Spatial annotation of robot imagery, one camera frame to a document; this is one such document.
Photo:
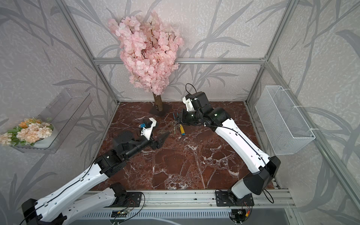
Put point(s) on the white wire mesh basket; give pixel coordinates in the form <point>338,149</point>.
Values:
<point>284,125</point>

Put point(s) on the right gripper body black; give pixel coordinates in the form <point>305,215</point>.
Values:
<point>189,117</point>

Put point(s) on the blue yellow garden fork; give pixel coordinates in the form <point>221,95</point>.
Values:
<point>181,129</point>

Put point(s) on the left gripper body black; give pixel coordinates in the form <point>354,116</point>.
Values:
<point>153,144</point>

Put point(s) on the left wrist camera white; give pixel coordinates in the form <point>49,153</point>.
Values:
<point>147,126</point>

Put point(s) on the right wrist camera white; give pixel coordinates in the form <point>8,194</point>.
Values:
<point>188,102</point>

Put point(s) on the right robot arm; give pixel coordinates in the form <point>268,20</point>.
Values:
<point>262,167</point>

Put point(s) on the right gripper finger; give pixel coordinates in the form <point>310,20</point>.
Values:
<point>179,116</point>
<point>180,122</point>

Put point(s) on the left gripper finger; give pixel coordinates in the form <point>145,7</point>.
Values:
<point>163,137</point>
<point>160,144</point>

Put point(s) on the pink cherry blossom tree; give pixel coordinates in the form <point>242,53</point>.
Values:
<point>148,51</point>

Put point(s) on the clear acrylic wall shelf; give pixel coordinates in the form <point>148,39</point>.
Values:
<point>63,113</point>

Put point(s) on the peach flower bouquet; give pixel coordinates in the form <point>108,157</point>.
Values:
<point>28,132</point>

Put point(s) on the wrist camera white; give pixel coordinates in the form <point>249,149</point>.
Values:
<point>188,102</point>
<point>147,126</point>

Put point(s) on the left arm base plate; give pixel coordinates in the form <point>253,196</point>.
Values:
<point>130,199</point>

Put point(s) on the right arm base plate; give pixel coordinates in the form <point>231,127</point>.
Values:
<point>228,199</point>

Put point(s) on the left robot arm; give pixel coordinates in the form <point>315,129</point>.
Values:
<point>62,207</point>

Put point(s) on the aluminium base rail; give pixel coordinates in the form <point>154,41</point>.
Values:
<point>206,199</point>

